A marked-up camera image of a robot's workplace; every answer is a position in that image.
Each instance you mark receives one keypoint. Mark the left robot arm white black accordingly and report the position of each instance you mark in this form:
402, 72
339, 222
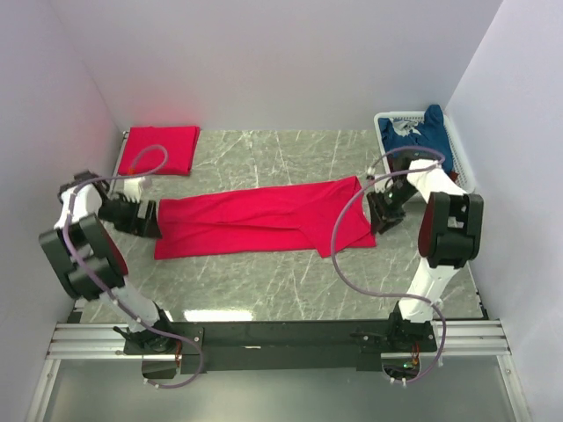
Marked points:
90, 266

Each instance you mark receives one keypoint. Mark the blue t-shirt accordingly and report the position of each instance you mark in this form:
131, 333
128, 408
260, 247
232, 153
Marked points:
429, 132

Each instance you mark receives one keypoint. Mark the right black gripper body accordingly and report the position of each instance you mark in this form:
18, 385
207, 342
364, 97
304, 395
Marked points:
388, 203

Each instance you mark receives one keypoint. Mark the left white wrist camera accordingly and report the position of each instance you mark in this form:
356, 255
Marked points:
132, 189

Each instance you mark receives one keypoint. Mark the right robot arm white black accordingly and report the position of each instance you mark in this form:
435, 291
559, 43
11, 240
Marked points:
449, 237

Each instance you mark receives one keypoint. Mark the white plastic basket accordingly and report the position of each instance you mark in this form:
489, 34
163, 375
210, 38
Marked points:
465, 177

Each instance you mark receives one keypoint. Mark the folded red t-shirt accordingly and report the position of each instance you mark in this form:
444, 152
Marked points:
169, 148

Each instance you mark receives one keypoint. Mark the aluminium rail frame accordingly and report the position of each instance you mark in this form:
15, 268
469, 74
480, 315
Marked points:
87, 378

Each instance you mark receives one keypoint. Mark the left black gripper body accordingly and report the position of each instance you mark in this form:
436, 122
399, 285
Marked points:
125, 213

